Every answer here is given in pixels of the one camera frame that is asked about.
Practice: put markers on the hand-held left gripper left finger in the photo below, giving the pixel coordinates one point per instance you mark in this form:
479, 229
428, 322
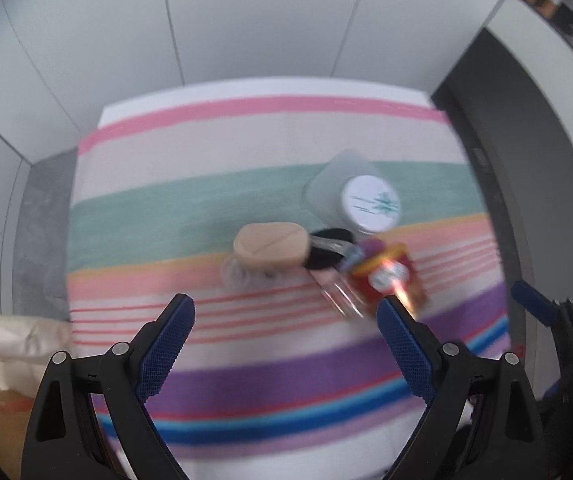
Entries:
166, 345

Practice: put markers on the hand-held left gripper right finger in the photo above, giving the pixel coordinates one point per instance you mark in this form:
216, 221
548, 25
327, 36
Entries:
406, 345

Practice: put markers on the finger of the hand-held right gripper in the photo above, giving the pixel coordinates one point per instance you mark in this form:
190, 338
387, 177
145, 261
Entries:
534, 302

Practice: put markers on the black makeup puff grey ribbon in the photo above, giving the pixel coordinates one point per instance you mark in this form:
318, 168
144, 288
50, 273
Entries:
327, 255

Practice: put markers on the beige makeup puff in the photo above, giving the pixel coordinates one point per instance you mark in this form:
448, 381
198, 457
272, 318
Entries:
269, 244

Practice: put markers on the clear plastic tube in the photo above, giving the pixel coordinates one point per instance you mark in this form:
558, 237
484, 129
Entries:
339, 292

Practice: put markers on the clear plastic puff case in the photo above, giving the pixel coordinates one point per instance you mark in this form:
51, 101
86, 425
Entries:
239, 275

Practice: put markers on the dark grey cabinet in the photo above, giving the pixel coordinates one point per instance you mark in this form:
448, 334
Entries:
526, 160

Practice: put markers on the striped pastel tablecloth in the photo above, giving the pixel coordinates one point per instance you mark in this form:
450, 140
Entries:
176, 200

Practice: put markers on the cream padded chair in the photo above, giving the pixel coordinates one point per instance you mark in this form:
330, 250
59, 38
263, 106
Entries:
11, 345

